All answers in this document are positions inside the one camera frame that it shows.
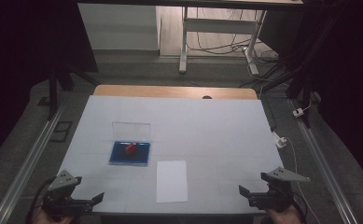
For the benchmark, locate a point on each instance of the black metal stand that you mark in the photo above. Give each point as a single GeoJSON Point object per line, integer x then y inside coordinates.
{"type": "Point", "coordinates": [306, 93]}

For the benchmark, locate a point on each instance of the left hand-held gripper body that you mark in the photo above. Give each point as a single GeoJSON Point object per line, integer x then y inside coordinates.
{"type": "Point", "coordinates": [61, 203]}

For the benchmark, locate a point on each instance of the aluminium rail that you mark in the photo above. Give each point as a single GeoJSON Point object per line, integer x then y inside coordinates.
{"type": "Point", "coordinates": [319, 161]}
{"type": "Point", "coordinates": [30, 161]}

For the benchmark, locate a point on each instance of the person's left hand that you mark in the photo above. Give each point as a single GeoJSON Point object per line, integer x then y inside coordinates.
{"type": "Point", "coordinates": [44, 218]}

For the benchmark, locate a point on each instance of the white plug adapter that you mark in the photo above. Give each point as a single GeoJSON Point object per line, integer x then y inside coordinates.
{"type": "Point", "coordinates": [280, 141]}

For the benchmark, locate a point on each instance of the grey panel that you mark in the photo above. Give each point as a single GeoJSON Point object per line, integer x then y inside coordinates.
{"type": "Point", "coordinates": [118, 28]}

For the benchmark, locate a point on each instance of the wooden table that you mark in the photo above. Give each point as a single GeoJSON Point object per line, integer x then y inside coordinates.
{"type": "Point", "coordinates": [170, 91]}

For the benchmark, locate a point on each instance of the black tripod stand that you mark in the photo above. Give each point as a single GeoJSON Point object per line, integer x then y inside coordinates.
{"type": "Point", "coordinates": [53, 93]}

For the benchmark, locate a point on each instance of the blue ink pad case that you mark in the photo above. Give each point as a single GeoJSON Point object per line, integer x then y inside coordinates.
{"type": "Point", "coordinates": [120, 154]}

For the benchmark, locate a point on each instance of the white-legged desk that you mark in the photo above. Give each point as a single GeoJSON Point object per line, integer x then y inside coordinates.
{"type": "Point", "coordinates": [219, 26]}

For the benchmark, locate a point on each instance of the red stamp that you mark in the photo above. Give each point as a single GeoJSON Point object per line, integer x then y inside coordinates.
{"type": "Point", "coordinates": [130, 148]}

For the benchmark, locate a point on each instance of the person's right hand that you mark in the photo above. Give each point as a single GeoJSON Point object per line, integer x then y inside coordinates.
{"type": "Point", "coordinates": [282, 216]}

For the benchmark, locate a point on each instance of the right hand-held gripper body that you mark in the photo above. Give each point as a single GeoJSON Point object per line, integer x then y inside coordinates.
{"type": "Point", "coordinates": [271, 199]}

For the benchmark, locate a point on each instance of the small white connector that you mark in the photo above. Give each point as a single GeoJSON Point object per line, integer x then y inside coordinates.
{"type": "Point", "coordinates": [298, 112]}

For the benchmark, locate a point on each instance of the black floor frame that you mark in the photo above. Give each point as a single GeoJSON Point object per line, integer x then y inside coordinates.
{"type": "Point", "coordinates": [61, 131]}

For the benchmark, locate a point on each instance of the white paper sheet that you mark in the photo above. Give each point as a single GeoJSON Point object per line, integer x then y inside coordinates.
{"type": "Point", "coordinates": [171, 182]}

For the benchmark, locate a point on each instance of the white table mat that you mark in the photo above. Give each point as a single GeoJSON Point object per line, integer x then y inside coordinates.
{"type": "Point", "coordinates": [201, 130]}

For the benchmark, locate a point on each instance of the dark curtain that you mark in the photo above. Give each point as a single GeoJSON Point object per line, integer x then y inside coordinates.
{"type": "Point", "coordinates": [353, 77]}
{"type": "Point", "coordinates": [20, 46]}

